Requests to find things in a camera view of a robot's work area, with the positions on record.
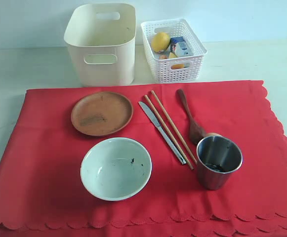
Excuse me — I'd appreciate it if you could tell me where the right wooden chopstick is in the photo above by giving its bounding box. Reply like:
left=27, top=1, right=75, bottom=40
left=151, top=90, right=197, bottom=165

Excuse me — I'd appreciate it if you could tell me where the stainless steel cup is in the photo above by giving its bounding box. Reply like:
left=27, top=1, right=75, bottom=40
left=196, top=136, right=243, bottom=190

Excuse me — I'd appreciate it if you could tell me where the silver table knife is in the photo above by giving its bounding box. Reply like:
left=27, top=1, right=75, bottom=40
left=138, top=101, right=187, bottom=164

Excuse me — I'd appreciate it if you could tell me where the red scalloped table cloth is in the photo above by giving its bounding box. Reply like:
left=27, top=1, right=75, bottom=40
left=0, top=80, right=287, bottom=237

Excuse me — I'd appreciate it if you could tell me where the left wooden chopstick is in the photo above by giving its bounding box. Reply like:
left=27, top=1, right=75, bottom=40
left=144, top=95, right=194, bottom=170

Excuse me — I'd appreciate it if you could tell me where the blue white milk carton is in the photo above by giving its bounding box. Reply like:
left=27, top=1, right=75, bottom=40
left=170, top=37, right=193, bottom=57

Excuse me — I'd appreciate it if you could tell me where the white ceramic bowl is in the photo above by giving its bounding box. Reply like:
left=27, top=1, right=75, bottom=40
left=80, top=137, right=152, bottom=201

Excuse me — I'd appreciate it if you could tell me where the dark wooden spoon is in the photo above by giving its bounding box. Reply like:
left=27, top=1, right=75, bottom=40
left=177, top=89, right=206, bottom=145

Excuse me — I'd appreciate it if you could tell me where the brown wooden plate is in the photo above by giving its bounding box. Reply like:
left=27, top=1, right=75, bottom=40
left=71, top=91, right=133, bottom=137

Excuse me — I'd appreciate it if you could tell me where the yellow lemon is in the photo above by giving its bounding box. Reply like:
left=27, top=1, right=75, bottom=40
left=151, top=32, right=170, bottom=53

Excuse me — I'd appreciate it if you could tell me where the brown egg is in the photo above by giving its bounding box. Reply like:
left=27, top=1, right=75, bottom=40
left=205, top=132, right=221, bottom=137

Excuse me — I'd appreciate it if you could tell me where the white perforated plastic basket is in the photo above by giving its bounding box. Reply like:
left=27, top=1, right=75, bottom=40
left=141, top=18, right=207, bottom=83

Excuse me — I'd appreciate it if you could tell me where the wooden chopstick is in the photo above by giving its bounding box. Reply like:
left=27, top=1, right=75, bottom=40
left=151, top=90, right=197, bottom=165
left=144, top=95, right=194, bottom=170

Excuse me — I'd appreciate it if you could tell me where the cream plastic storage bin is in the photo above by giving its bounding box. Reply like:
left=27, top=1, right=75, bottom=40
left=64, top=3, right=136, bottom=86

